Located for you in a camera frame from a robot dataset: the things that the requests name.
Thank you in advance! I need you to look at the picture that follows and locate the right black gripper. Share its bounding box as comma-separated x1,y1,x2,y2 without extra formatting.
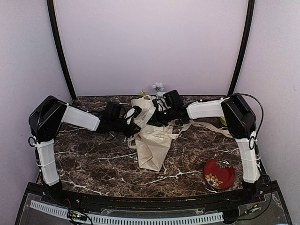
145,107,176,127

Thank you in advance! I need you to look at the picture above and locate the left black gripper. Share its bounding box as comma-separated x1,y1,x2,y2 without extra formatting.
111,118,142,138

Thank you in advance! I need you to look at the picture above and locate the white printed ribbon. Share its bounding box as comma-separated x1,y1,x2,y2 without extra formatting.
127,98,232,149

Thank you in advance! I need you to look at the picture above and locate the blue fake flower stem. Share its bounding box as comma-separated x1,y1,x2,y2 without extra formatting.
151,82,165,98

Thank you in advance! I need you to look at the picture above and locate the beige wrapping paper sheet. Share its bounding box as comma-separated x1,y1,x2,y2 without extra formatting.
131,98,173,172

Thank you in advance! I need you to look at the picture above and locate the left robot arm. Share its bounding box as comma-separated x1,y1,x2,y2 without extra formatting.
29,96,142,186

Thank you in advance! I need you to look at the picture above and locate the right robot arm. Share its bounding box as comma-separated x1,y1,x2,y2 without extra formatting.
148,90,261,183

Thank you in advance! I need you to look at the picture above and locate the yellow-green cup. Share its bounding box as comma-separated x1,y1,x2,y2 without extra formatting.
220,117,227,126

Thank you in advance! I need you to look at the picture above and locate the red floral plate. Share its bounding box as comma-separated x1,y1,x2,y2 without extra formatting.
203,159,236,189

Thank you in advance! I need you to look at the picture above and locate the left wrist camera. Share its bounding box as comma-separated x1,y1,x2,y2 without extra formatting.
125,105,142,125

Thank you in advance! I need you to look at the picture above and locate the black front table rail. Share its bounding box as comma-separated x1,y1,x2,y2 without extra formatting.
28,182,279,213

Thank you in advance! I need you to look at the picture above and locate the white slotted cable duct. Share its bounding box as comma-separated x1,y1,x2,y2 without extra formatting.
30,200,224,225

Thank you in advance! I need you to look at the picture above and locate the right black frame post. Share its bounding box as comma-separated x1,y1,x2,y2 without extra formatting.
227,0,255,95

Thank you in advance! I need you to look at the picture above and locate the black frame post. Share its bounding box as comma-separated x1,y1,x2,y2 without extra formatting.
46,0,77,101
227,0,255,95

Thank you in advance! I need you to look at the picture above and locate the left black frame post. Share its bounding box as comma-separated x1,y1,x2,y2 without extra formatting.
46,0,77,101

